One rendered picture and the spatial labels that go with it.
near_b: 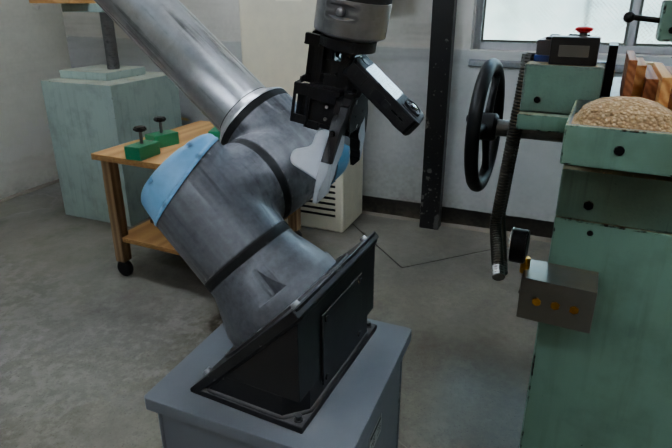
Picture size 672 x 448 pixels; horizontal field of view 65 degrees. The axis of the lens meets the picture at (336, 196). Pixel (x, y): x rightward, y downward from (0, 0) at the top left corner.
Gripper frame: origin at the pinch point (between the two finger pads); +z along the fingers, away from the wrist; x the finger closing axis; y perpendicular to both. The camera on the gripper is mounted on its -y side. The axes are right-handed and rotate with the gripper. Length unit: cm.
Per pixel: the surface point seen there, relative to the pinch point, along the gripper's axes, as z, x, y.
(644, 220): 4, -27, -45
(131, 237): 91, -83, 105
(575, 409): 45, -25, -48
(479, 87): -7.8, -42.8, -12.5
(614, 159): -8.4, -16.3, -34.8
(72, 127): 76, -127, 175
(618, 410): 41, -24, -54
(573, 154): -7.4, -16.9, -29.5
